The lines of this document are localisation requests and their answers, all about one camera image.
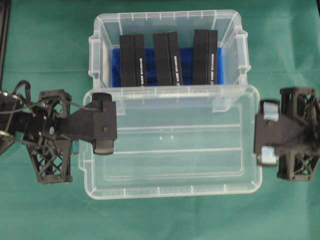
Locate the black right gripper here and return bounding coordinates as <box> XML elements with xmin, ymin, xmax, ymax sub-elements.
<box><xmin>253</xmin><ymin>87</ymin><xmax>320</xmax><ymax>181</ymax></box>

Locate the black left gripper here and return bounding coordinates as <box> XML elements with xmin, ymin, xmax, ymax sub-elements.
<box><xmin>23</xmin><ymin>89</ymin><xmax>73</xmax><ymax>184</ymax></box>

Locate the clear plastic box lid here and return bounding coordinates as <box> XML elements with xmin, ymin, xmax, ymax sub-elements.
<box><xmin>78</xmin><ymin>84</ymin><xmax>263</xmax><ymax>200</ymax></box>

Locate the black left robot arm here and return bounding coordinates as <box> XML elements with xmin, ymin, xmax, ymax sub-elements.
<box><xmin>0</xmin><ymin>89</ymin><xmax>73</xmax><ymax>184</ymax></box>

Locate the black RealSense box top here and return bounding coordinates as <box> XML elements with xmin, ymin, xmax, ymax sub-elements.
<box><xmin>192</xmin><ymin>29</ymin><xmax>218</xmax><ymax>85</ymax></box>

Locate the black realsense box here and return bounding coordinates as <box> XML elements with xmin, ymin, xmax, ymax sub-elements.
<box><xmin>192</xmin><ymin>29</ymin><xmax>218</xmax><ymax>85</ymax></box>
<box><xmin>119</xmin><ymin>34</ymin><xmax>148</xmax><ymax>87</ymax></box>
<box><xmin>153</xmin><ymin>31</ymin><xmax>184</xmax><ymax>87</ymax></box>

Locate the black RealSense box bottom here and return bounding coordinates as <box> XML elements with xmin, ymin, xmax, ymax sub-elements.
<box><xmin>119</xmin><ymin>34</ymin><xmax>148</xmax><ymax>87</ymax></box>

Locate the clear plastic storage box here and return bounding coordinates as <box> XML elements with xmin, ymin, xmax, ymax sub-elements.
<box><xmin>88</xmin><ymin>9</ymin><xmax>251</xmax><ymax>88</ymax></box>

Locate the black RealSense box middle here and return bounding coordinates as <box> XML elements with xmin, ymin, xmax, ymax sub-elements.
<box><xmin>153</xmin><ymin>31</ymin><xmax>184</xmax><ymax>87</ymax></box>

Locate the blue foam pad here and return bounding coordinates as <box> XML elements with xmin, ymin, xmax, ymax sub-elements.
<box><xmin>112</xmin><ymin>47</ymin><xmax>225</xmax><ymax>88</ymax></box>

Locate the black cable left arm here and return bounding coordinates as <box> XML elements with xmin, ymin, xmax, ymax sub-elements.
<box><xmin>0</xmin><ymin>79</ymin><xmax>83</xmax><ymax>126</ymax></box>

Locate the black frame rail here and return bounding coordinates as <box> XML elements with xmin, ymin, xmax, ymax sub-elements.
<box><xmin>0</xmin><ymin>0</ymin><xmax>12</xmax><ymax>84</ymax></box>

